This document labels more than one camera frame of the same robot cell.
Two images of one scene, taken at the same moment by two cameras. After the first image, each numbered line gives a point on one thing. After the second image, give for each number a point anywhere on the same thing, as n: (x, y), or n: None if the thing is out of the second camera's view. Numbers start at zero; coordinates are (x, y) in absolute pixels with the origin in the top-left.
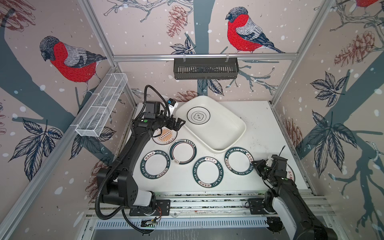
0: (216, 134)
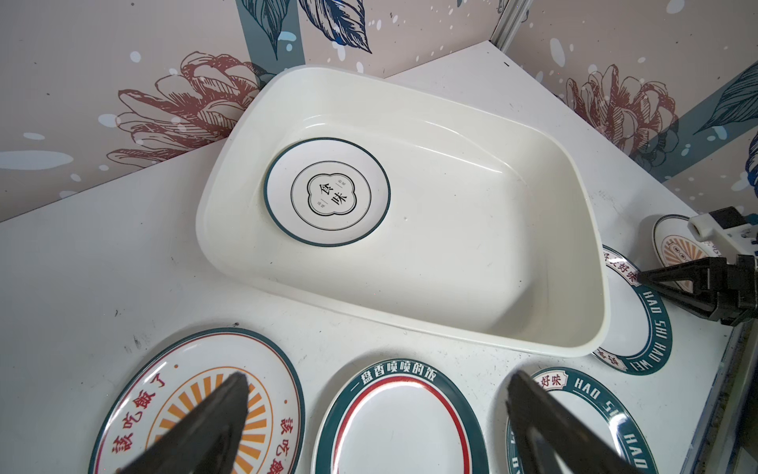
0: (489, 229)
